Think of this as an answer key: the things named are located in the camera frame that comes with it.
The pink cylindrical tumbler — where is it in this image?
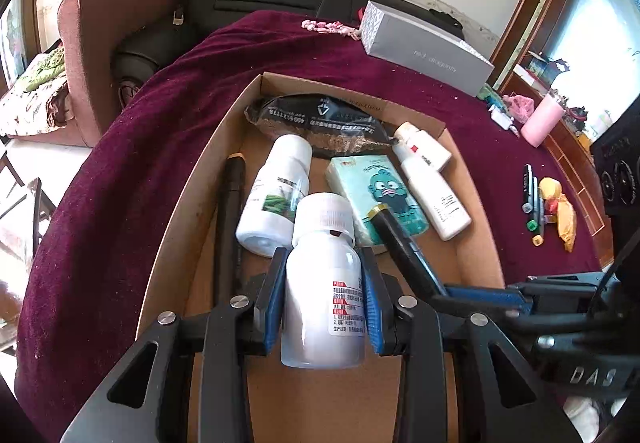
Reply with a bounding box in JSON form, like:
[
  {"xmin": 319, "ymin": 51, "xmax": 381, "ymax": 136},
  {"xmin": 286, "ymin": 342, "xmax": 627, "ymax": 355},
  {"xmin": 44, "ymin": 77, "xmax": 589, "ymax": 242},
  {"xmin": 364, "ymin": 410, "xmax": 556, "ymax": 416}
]
[{"xmin": 521, "ymin": 93, "xmax": 565, "ymax": 148}]

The white tube red print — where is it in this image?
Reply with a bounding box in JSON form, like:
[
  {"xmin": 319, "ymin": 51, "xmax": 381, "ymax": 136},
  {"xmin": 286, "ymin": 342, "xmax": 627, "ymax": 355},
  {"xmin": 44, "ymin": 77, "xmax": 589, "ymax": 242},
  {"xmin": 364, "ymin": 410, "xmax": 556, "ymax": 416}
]
[{"xmin": 400, "ymin": 155, "xmax": 472, "ymax": 241}]

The black padded headboard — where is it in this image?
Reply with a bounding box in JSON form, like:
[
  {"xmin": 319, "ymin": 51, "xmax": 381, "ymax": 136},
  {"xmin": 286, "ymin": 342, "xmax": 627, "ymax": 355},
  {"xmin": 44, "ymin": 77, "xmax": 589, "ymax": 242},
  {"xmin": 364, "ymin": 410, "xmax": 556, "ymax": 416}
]
[{"xmin": 112, "ymin": 0, "xmax": 464, "ymax": 87}]

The small white box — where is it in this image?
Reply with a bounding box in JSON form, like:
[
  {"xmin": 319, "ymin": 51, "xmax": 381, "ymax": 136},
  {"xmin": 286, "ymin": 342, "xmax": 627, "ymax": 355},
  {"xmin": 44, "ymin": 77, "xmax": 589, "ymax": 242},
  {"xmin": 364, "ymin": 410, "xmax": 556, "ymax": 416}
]
[{"xmin": 489, "ymin": 104, "xmax": 520, "ymax": 138}]

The floral blanket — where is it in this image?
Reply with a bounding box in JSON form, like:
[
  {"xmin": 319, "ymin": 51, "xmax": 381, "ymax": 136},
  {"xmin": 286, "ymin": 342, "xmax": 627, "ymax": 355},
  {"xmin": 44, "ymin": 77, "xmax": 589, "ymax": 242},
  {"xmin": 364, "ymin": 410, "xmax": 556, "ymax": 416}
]
[{"xmin": 1, "ymin": 44, "xmax": 74, "ymax": 137}]

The pink cloth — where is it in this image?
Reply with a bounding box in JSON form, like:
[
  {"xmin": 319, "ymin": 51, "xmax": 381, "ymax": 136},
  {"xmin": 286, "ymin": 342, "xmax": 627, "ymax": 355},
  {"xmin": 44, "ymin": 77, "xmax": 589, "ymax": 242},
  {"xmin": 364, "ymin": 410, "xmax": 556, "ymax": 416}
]
[{"xmin": 502, "ymin": 93, "xmax": 535, "ymax": 125}]

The black marker grey cap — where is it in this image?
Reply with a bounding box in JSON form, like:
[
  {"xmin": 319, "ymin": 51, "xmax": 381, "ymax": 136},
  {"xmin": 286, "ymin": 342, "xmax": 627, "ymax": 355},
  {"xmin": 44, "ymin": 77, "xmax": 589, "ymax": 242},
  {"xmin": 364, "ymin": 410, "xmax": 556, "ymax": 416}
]
[{"xmin": 522, "ymin": 164, "xmax": 534, "ymax": 214}]

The brown cardboard box tray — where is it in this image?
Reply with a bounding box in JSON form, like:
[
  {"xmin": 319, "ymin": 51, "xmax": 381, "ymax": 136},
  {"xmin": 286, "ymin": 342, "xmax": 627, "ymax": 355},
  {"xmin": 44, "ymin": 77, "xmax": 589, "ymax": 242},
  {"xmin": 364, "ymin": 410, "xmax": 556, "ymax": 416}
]
[{"xmin": 138, "ymin": 73, "xmax": 504, "ymax": 442}]

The black pen gold tip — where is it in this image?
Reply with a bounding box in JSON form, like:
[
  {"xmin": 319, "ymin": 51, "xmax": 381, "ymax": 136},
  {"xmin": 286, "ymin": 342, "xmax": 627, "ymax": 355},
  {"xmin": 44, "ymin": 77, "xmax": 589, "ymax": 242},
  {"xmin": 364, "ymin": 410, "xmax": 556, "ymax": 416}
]
[{"xmin": 368, "ymin": 205, "xmax": 449, "ymax": 302}]

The white pill bottle red label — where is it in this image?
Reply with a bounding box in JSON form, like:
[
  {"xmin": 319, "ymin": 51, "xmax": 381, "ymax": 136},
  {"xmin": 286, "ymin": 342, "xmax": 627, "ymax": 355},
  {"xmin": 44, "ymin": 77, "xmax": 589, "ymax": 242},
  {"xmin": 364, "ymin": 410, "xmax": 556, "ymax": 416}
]
[{"xmin": 281, "ymin": 193, "xmax": 366, "ymax": 369}]

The green cloth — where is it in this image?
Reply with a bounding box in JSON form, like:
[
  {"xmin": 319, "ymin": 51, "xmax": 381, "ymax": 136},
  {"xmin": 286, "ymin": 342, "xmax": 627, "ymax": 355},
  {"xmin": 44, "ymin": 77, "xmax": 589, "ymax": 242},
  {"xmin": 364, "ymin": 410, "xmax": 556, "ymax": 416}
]
[{"xmin": 477, "ymin": 84, "xmax": 503, "ymax": 107}]

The teal cartoon tissue pack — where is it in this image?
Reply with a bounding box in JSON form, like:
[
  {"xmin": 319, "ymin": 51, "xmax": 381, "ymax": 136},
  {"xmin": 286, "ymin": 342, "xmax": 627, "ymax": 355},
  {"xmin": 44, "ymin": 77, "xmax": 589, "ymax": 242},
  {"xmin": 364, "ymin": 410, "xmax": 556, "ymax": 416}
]
[{"xmin": 326, "ymin": 155, "xmax": 428, "ymax": 250}]

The pink white braided cord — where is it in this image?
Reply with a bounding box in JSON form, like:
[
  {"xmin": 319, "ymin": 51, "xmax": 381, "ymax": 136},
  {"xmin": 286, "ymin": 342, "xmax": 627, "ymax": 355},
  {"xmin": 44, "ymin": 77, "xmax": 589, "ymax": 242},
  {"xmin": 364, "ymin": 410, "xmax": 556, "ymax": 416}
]
[{"xmin": 300, "ymin": 18, "xmax": 362, "ymax": 42}]

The pink upholstered armchair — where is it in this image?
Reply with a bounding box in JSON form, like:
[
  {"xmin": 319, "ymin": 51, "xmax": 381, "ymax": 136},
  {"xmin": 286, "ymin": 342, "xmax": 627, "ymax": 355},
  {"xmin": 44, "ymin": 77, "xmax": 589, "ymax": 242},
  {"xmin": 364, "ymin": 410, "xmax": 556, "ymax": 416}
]
[{"xmin": 1, "ymin": 0, "xmax": 178, "ymax": 148}]

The black snack bag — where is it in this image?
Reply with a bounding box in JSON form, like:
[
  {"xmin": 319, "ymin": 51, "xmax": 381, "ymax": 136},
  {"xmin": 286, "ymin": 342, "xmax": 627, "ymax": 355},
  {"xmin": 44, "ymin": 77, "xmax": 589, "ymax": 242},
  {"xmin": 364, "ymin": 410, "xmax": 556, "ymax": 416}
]
[{"xmin": 244, "ymin": 93, "xmax": 392, "ymax": 158}]

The white bottle green label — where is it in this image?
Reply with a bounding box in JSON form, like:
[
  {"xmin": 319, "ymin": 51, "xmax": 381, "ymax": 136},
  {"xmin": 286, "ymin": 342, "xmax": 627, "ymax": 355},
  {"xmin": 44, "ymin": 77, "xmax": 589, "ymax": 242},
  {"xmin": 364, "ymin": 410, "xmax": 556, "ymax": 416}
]
[{"xmin": 235, "ymin": 134, "xmax": 312, "ymax": 258}]

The yellow snack packet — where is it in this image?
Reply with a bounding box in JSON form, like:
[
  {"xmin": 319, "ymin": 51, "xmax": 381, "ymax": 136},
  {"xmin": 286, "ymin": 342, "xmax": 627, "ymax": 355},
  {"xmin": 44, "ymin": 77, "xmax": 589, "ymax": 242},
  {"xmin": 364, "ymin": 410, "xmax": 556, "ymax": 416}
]
[{"xmin": 538, "ymin": 177, "xmax": 577, "ymax": 252}]

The black marker green cap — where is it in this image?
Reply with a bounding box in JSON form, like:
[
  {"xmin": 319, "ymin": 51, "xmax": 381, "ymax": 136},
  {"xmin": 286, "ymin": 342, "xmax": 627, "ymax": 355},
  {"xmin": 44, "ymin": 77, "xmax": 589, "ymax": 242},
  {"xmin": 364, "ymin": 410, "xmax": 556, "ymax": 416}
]
[{"xmin": 526, "ymin": 176, "xmax": 539, "ymax": 232}]

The wooden chair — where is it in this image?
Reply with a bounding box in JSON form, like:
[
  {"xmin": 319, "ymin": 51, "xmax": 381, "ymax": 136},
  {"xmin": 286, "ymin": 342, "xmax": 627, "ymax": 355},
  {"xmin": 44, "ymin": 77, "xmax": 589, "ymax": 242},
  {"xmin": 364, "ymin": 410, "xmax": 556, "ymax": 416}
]
[{"xmin": 1, "ymin": 145, "xmax": 56, "ymax": 271}]

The black marker orange cap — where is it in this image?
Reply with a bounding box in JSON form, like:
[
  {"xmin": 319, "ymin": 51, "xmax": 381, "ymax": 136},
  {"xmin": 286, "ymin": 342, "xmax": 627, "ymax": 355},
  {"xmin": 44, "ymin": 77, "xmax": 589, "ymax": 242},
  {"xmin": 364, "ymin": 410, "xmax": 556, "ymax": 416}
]
[{"xmin": 213, "ymin": 153, "xmax": 246, "ymax": 307}]

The grey red dragonfly shoebox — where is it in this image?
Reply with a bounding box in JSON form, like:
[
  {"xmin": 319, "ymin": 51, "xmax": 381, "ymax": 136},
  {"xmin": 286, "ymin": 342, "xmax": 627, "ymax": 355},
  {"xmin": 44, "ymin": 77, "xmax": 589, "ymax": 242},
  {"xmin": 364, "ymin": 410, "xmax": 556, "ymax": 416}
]
[{"xmin": 360, "ymin": 1, "xmax": 494, "ymax": 96}]

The maroon velvet bedspread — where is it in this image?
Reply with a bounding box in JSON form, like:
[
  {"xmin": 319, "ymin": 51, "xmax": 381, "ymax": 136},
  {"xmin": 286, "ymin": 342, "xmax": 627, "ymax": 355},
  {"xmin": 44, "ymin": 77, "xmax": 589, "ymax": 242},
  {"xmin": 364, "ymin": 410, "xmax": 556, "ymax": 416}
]
[{"xmin": 15, "ymin": 11, "xmax": 600, "ymax": 442}]

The black marker yellow cap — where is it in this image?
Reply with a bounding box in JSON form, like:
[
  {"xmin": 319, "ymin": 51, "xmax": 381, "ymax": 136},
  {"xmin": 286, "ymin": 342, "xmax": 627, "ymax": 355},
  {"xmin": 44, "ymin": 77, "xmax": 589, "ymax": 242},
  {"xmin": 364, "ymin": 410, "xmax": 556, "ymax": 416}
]
[{"xmin": 532, "ymin": 196, "xmax": 546, "ymax": 247}]

